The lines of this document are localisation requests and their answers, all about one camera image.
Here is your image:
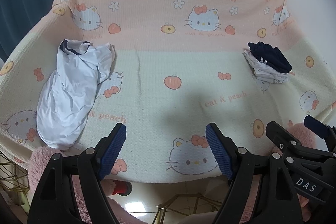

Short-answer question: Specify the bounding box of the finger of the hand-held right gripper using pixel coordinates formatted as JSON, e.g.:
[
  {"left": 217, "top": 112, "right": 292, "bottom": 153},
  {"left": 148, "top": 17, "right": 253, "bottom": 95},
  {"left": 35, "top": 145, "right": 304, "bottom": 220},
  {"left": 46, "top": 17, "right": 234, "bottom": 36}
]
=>
[
  {"left": 304, "top": 115, "right": 336, "bottom": 152},
  {"left": 266, "top": 121, "right": 336, "bottom": 170}
]

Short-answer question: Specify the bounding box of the red slipper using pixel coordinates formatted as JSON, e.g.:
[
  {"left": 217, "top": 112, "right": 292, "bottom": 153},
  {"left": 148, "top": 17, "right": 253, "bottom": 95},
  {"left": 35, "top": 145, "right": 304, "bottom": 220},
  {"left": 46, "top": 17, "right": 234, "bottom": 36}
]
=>
[{"left": 110, "top": 179, "right": 133, "bottom": 197}]

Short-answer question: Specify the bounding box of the gold wire rack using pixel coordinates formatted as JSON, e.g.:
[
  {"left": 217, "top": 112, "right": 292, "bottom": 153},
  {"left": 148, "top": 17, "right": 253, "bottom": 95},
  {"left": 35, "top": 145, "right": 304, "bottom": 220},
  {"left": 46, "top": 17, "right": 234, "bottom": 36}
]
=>
[
  {"left": 0, "top": 153, "right": 32, "bottom": 214},
  {"left": 154, "top": 194, "right": 223, "bottom": 224}
]

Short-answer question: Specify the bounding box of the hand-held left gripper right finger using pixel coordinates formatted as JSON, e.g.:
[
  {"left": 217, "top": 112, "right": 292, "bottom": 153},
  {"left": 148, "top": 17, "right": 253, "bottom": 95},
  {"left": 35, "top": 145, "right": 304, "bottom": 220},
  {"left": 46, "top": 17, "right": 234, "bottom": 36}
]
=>
[{"left": 205, "top": 123, "right": 302, "bottom": 224}]

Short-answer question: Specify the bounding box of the white shirt with navy trim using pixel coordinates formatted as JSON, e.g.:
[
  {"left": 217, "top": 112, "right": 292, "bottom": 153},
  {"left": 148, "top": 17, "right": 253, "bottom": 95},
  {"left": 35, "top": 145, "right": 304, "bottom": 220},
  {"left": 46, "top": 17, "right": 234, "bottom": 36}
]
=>
[{"left": 36, "top": 39, "right": 116, "bottom": 151}]

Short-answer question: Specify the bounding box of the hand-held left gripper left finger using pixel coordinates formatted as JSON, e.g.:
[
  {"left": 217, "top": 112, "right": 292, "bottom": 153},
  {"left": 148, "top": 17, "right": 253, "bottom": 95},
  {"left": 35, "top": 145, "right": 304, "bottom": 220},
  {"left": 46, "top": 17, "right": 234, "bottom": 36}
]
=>
[{"left": 28, "top": 123, "right": 127, "bottom": 224}]

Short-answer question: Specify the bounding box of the pink fluffy pajamas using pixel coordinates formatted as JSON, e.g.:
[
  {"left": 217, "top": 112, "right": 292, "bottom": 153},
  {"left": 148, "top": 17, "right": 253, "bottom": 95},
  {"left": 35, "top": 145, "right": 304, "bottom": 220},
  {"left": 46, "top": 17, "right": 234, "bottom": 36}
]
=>
[{"left": 28, "top": 122, "right": 336, "bottom": 224}]

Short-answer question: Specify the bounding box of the folded white garment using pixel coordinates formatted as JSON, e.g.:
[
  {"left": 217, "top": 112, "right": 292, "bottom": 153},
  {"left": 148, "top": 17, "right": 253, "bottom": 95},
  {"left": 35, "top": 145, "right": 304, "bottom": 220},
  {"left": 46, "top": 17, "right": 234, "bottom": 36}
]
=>
[{"left": 243, "top": 49, "right": 290, "bottom": 85}]

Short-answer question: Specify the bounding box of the printed cartoon cat blanket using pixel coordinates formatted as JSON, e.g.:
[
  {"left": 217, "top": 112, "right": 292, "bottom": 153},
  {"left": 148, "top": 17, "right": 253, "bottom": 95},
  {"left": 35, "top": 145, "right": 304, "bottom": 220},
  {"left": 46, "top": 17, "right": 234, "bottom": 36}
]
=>
[{"left": 0, "top": 0, "right": 336, "bottom": 184}]

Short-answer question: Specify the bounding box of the folded navy garment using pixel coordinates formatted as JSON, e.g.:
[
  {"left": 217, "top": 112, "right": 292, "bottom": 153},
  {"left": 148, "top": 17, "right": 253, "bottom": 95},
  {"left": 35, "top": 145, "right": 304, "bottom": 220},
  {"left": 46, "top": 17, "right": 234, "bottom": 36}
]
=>
[{"left": 247, "top": 42, "right": 293, "bottom": 73}]

